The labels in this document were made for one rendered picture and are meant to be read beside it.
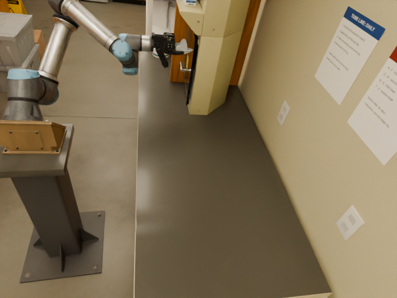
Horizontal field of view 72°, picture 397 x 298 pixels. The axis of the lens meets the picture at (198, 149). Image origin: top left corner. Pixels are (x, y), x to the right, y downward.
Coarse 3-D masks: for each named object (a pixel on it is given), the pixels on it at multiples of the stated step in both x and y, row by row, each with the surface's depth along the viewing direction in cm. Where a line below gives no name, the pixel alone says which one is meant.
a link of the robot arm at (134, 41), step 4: (120, 36) 129; (124, 36) 130; (128, 36) 130; (132, 36) 131; (136, 36) 131; (140, 36) 132; (124, 40) 129; (128, 40) 130; (132, 40) 130; (136, 40) 131; (140, 40) 131; (132, 44) 130; (136, 44) 131; (140, 44) 132; (132, 48) 130; (136, 48) 132; (140, 48) 133
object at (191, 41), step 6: (192, 30) 146; (192, 36) 145; (192, 42) 144; (192, 48) 143; (192, 54) 142; (186, 60) 167; (192, 60) 141; (192, 66) 143; (186, 72) 165; (186, 78) 164; (186, 84) 162; (186, 90) 161; (186, 96) 160; (186, 102) 159
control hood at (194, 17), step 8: (176, 0) 135; (184, 8) 127; (192, 8) 128; (200, 8) 130; (184, 16) 125; (192, 16) 125; (200, 16) 126; (192, 24) 128; (200, 24) 128; (200, 32) 131
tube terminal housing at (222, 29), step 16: (208, 0) 121; (224, 0) 122; (240, 0) 129; (208, 16) 126; (224, 16) 127; (240, 16) 137; (208, 32) 131; (224, 32) 133; (240, 32) 146; (208, 48) 137; (224, 48) 141; (208, 64) 143; (224, 64) 151; (208, 80) 150; (224, 80) 161; (192, 96) 155; (208, 96) 157; (224, 96) 174; (192, 112) 163; (208, 112) 165
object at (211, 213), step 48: (144, 96) 171; (240, 96) 188; (144, 144) 140; (192, 144) 145; (240, 144) 151; (144, 192) 118; (192, 192) 122; (240, 192) 126; (144, 240) 102; (192, 240) 105; (240, 240) 108; (288, 240) 112; (144, 288) 90; (192, 288) 93; (240, 288) 95; (288, 288) 97
